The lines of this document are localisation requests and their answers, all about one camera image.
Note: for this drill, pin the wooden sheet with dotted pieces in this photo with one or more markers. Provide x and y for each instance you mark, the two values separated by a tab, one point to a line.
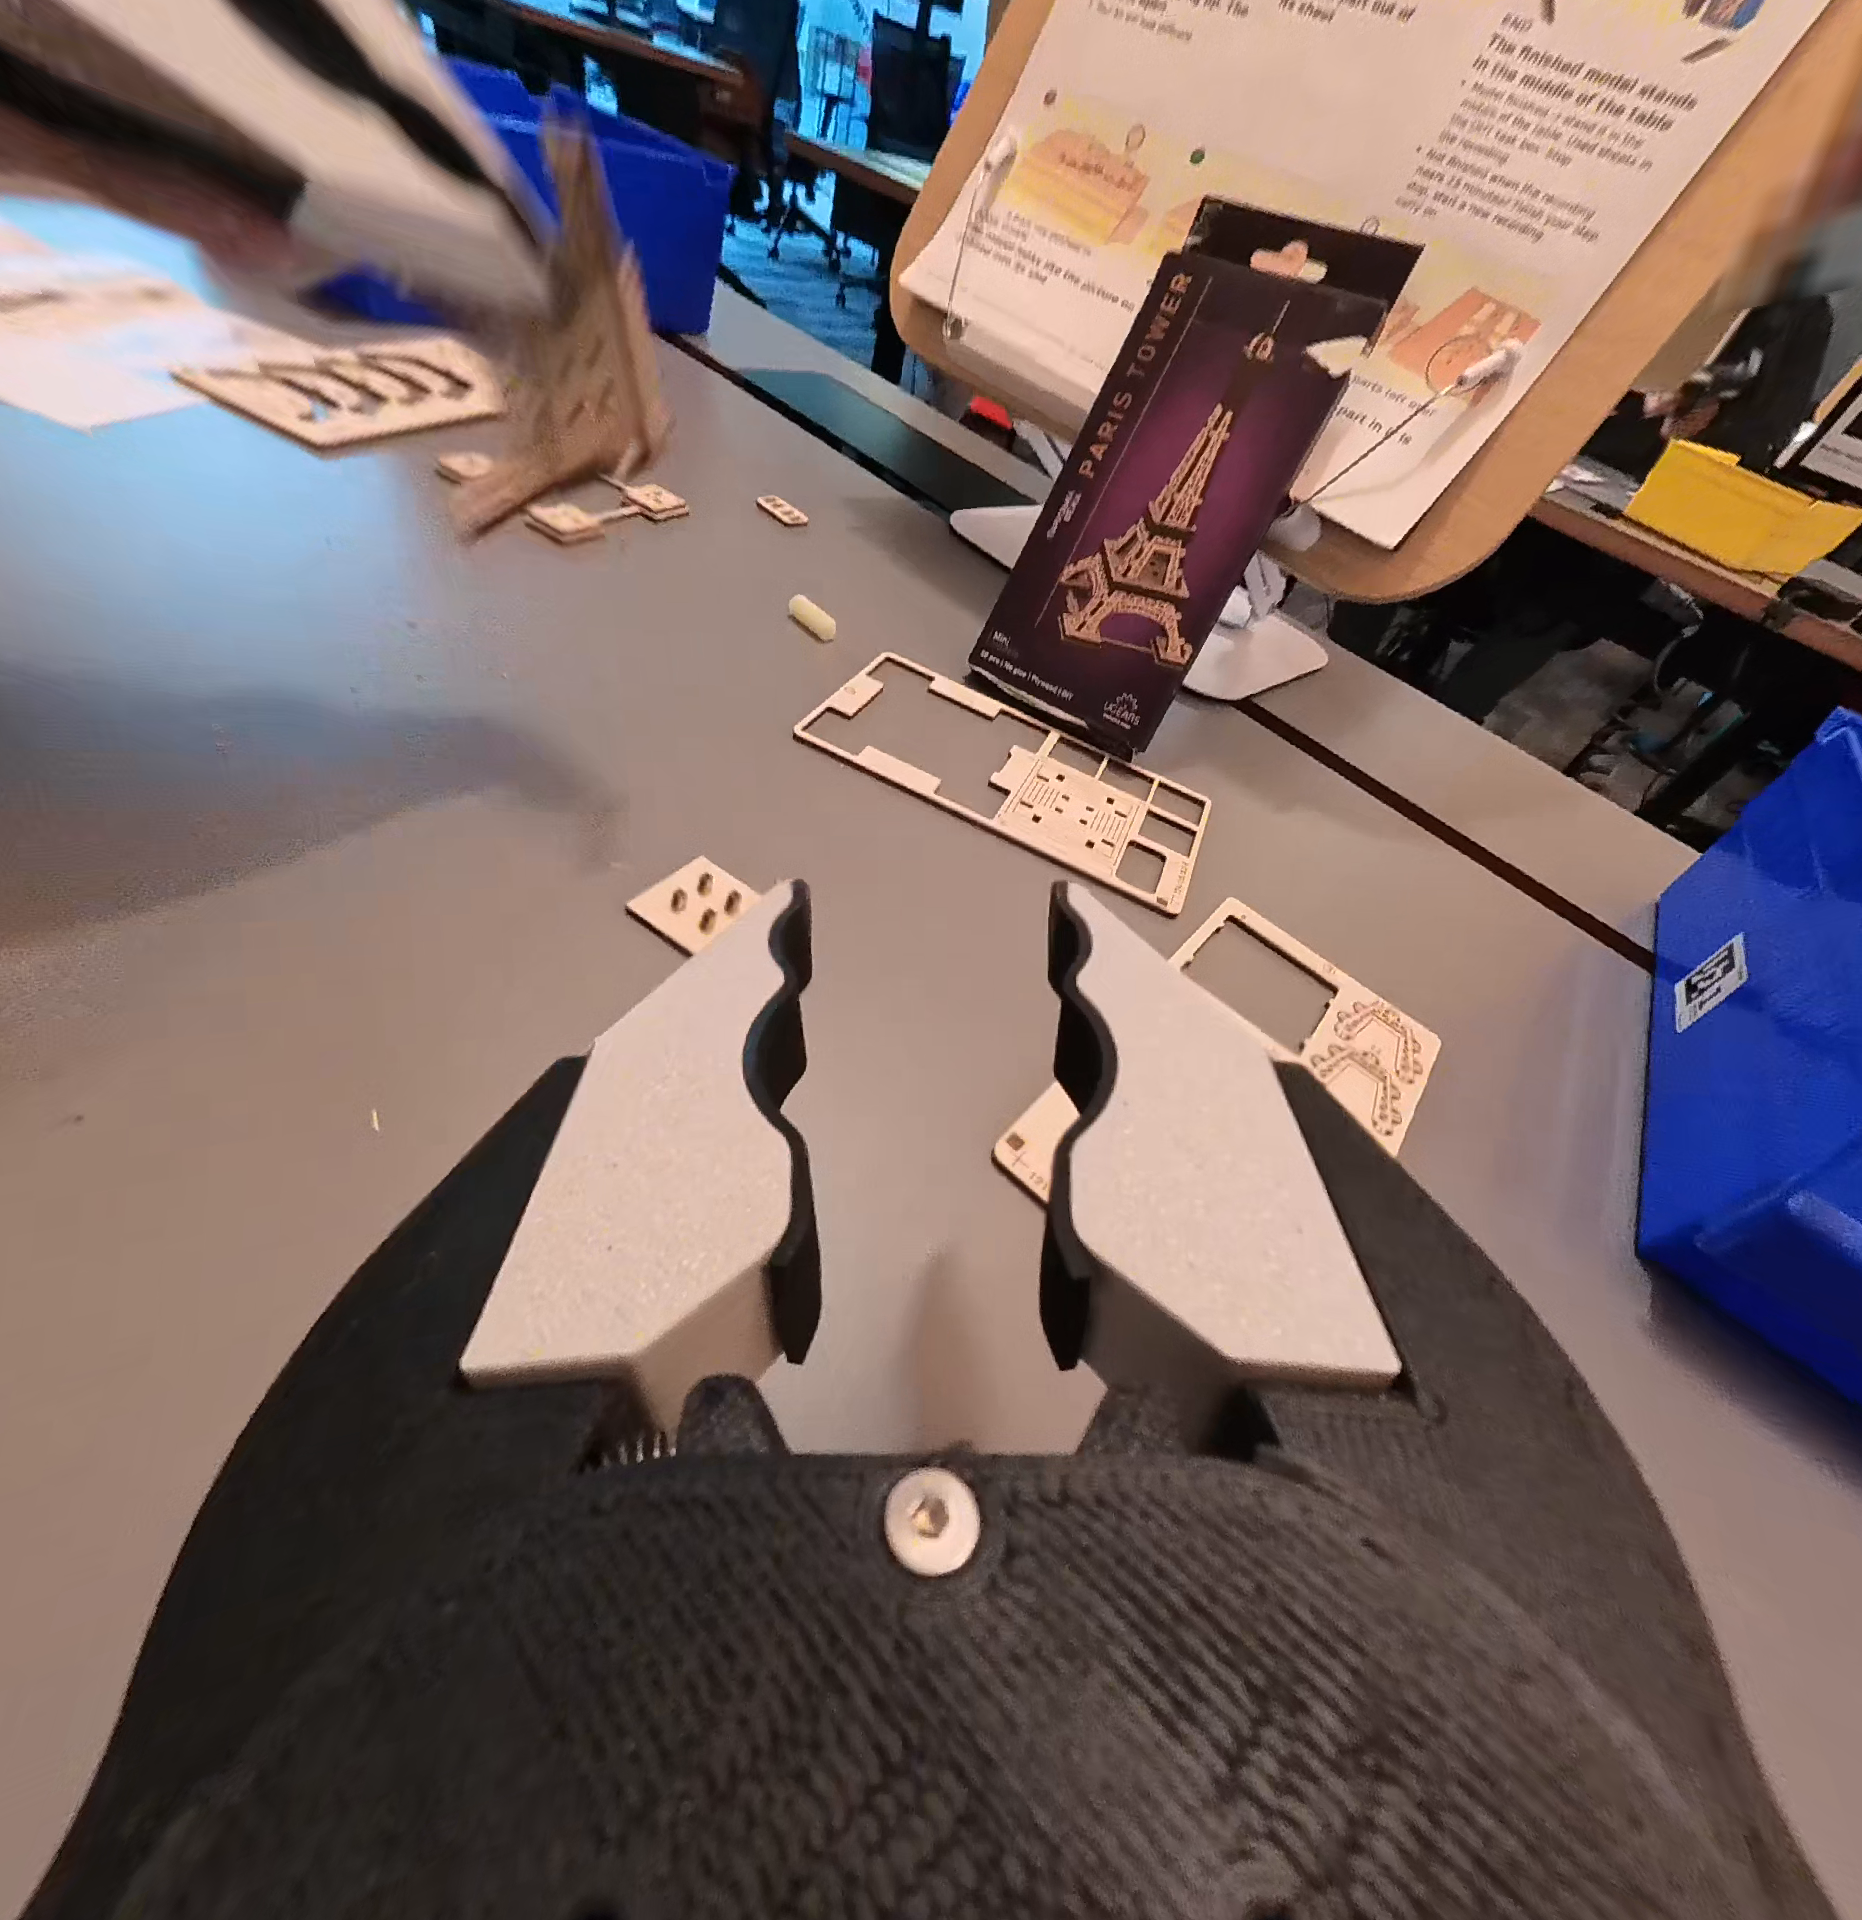
1380	1050

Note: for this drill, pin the purple tower kit box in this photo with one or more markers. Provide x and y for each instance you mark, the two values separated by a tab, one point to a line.
1155	495

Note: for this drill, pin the grey desk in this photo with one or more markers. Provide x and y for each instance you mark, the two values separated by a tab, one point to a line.
344	1050

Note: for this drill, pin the four-hole wooden piece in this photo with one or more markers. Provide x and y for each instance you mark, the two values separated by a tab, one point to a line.
692	900

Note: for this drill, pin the wooden sheet with curved cutouts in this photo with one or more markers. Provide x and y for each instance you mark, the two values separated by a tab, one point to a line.
344	393

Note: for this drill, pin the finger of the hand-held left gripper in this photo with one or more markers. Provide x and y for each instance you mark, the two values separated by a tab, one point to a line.
317	104

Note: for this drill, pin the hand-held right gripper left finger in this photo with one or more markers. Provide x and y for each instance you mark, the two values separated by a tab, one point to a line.
646	1200

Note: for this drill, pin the wooden tower model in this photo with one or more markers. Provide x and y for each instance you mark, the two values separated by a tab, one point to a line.
585	345

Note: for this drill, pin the instruction sheet on board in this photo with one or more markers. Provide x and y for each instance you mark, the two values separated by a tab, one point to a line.
1590	450

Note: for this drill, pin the wooden sheet with rectangular cutouts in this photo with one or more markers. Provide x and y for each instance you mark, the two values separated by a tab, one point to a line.
1080	817

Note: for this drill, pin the small cream peg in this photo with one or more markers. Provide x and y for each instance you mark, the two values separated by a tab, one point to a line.
813	618

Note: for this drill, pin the small wooden piece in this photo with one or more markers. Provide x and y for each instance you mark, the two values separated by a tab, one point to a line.
783	512

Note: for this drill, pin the blue labelled storage bin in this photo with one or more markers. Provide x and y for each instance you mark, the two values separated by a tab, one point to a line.
1784	1142

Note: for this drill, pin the linked square wooden pieces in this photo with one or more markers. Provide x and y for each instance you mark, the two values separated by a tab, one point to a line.
571	519

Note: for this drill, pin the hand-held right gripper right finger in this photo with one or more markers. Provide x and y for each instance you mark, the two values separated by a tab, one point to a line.
1215	1200

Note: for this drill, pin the black white marker tag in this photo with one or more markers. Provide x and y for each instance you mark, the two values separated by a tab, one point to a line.
1855	428

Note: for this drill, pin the white paper leaflet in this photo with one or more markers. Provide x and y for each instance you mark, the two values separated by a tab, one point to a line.
90	345

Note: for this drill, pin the yellow storage bin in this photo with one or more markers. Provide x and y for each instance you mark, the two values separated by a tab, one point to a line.
1726	512

